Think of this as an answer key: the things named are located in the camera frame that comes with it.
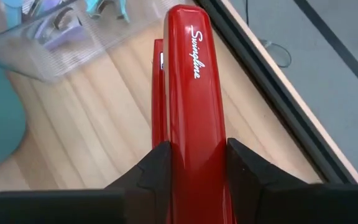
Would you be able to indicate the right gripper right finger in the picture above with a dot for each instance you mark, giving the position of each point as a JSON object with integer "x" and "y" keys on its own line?
{"x": 291, "y": 205}

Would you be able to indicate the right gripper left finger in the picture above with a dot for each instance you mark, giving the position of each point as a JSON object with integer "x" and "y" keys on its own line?
{"x": 89, "y": 207}

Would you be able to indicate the red cylinder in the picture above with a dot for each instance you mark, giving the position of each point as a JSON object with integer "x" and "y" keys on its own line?
{"x": 194, "y": 109}

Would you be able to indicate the purple staple remover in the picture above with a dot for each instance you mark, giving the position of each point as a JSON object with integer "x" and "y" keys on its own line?
{"x": 64, "y": 39}

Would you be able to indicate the red round object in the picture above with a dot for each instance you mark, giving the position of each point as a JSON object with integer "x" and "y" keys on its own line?
{"x": 92, "y": 6}

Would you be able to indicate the clear plastic bin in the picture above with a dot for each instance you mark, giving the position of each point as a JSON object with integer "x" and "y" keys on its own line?
{"x": 104, "y": 40}

